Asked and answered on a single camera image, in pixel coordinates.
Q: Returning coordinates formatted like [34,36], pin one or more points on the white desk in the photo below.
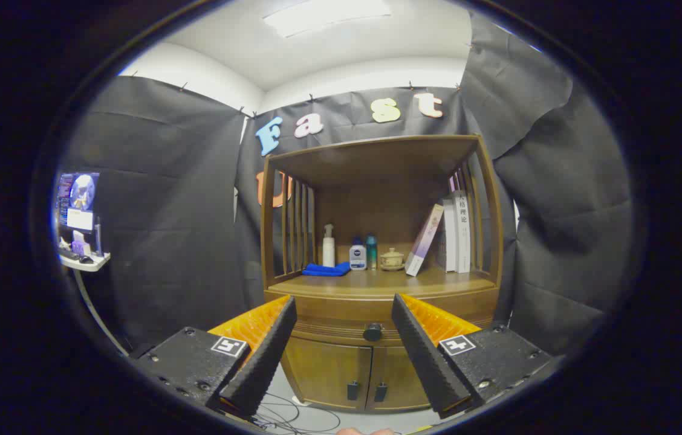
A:
[90,263]

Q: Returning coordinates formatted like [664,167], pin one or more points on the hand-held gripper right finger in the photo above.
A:
[425,362]

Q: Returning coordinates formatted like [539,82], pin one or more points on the wooden countertop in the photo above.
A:
[371,281]

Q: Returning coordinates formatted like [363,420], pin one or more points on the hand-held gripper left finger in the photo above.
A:
[265,362]

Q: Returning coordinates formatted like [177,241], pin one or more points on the ceiling light panel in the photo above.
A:
[326,15]

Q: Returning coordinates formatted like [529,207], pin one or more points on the purple white book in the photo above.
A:
[424,241]

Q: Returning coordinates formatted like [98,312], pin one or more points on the blue folded cloth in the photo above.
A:
[324,269]

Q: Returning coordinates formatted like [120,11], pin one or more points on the wooden cabinet door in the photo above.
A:
[398,374]
[326,371]

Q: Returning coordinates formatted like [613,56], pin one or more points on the white bottle with blue cap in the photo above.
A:
[358,257]

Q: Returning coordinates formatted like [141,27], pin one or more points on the white pump bottle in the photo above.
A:
[329,254]

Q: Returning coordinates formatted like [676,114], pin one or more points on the wooden drawer with black knob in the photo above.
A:
[341,311]

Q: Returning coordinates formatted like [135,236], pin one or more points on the wooden cabinet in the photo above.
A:
[377,163]

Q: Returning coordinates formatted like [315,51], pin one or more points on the beige lidded teacup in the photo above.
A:
[392,260]

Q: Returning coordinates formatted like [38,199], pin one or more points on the white book with black lettering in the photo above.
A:
[463,235]

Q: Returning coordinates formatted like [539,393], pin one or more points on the teal bottle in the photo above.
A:
[372,251]

